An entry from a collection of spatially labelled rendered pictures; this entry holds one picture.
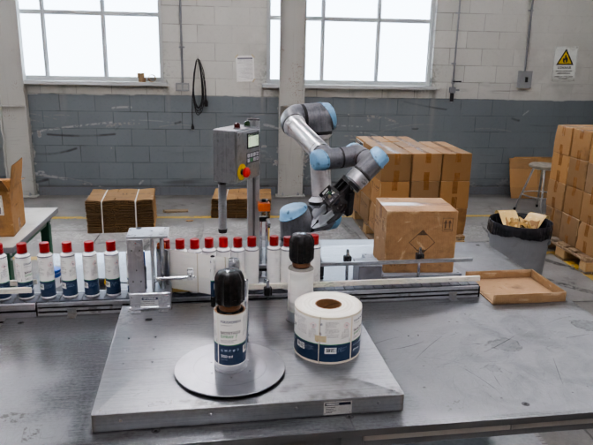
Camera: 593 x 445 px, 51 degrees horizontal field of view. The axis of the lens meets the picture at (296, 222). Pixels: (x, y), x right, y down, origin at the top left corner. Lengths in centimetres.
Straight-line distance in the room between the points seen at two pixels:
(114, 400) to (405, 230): 141
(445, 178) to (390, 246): 310
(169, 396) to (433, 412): 70
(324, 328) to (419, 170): 391
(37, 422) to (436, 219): 167
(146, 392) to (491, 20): 697
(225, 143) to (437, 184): 366
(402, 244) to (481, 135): 562
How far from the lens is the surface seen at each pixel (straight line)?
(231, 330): 169
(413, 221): 260
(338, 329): 179
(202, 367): 179
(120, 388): 175
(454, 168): 568
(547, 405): 189
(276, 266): 230
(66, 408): 180
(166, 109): 758
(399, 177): 553
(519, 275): 280
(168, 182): 772
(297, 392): 169
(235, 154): 219
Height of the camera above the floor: 175
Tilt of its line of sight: 16 degrees down
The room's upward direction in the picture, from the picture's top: 1 degrees clockwise
